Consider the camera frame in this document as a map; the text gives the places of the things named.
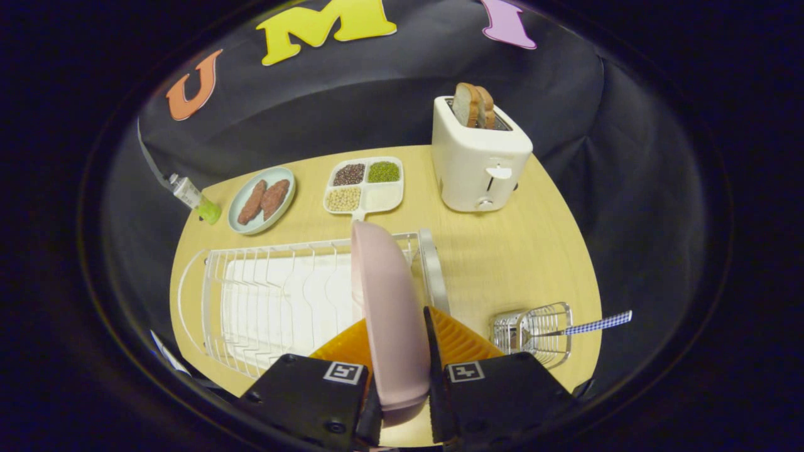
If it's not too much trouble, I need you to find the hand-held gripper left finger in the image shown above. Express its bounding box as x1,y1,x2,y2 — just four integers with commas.
239,317,384,452

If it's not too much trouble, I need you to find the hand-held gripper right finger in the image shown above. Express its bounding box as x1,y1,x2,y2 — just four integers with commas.
423,306,575,450

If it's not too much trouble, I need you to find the metal wire basket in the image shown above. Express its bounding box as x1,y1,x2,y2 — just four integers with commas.
489,302,573,370

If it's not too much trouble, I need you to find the white wire dish rack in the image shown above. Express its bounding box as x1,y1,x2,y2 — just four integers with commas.
178,229,451,380

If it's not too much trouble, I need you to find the spoon with checkered handle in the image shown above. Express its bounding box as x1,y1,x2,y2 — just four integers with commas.
518,310,633,352

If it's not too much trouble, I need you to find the pink plate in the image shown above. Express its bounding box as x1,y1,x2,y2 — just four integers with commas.
350,220,432,412

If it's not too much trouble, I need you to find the pale green oval plate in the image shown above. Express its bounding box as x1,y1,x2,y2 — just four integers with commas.
227,166,296,235

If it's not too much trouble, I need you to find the brown sausage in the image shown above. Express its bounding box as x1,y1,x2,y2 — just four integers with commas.
237,180,268,225
261,179,291,220

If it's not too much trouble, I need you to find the pile of pale soybeans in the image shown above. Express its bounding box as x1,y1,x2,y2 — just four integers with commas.
327,187,362,212

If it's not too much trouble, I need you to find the white divided tray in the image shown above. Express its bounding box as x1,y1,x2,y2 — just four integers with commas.
323,156,405,222

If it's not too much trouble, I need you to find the white toaster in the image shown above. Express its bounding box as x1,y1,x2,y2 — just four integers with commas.
431,95,534,213

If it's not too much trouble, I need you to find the pile of dark red beans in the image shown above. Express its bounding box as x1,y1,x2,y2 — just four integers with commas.
333,163,366,186

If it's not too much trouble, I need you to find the clear bottle with green base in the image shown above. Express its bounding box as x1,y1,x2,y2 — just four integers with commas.
168,174,222,225

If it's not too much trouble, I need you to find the pile of green beans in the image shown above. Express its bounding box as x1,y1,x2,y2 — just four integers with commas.
367,161,401,183

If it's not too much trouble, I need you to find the bread slice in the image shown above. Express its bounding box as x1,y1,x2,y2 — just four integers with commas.
452,82,481,128
474,85,497,129

